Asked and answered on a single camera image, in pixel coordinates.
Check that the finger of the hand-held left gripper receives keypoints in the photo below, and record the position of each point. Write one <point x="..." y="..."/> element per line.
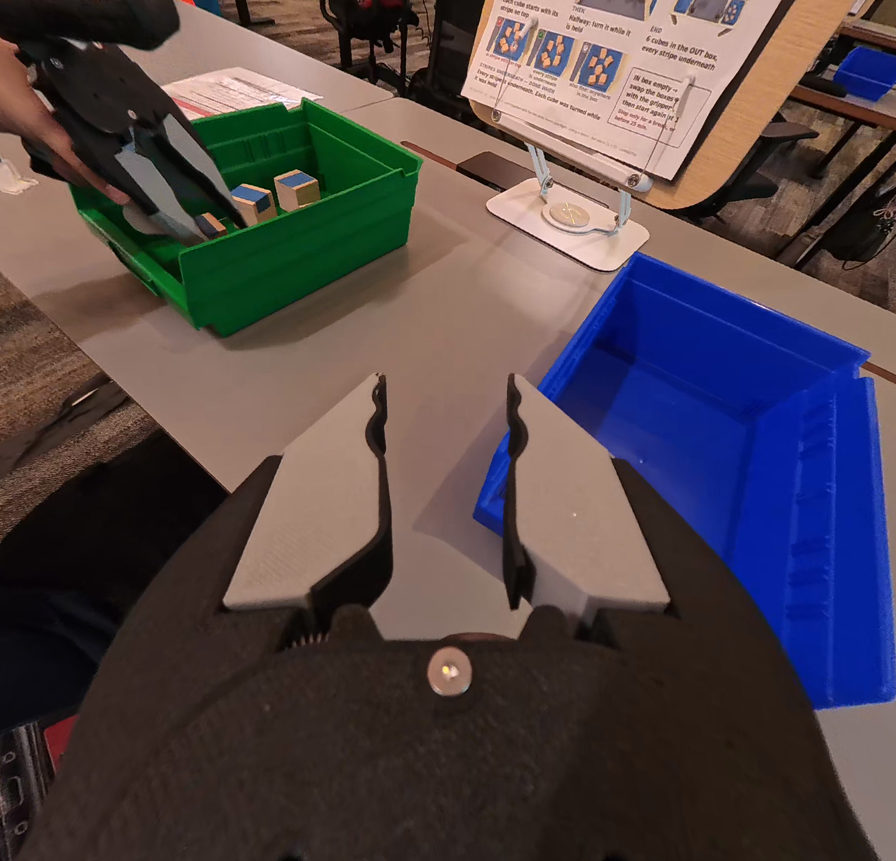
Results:
<point x="157" y="195"/>
<point x="189" y="167"/>

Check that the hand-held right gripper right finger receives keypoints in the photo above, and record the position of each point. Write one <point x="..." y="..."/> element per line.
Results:
<point x="595" y="525"/>

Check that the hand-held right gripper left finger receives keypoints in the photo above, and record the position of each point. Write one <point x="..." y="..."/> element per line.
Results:
<point x="308" y="525"/>

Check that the blue plastic bin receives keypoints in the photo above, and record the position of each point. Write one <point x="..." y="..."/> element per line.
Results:
<point x="665" y="413"/>

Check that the green plastic bin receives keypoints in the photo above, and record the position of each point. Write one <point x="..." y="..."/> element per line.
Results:
<point x="301" y="266"/>

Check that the person's left hand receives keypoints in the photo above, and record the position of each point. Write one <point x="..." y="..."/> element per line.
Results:
<point x="17" y="104"/>

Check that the printed paper sheet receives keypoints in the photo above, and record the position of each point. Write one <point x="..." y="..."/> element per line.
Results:
<point x="238" y="90"/>

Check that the white crumpled tissue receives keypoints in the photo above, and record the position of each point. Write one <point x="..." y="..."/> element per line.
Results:
<point x="14" y="178"/>

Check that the black office chair red detail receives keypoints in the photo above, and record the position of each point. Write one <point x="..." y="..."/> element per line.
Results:
<point x="371" y="6"/>

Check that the black rectangular plate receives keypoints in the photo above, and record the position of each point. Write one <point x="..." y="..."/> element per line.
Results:
<point x="483" y="166"/>

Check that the wooden document stand white base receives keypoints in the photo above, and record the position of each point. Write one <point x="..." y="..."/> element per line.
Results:
<point x="532" y="216"/>

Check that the black hanging bag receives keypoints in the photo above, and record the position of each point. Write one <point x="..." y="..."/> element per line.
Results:
<point x="868" y="230"/>

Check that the printed instruction sheet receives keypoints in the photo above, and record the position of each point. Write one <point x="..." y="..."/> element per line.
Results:
<point x="630" y="48"/>

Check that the small blue background bin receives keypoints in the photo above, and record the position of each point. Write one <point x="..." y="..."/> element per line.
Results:
<point x="864" y="76"/>

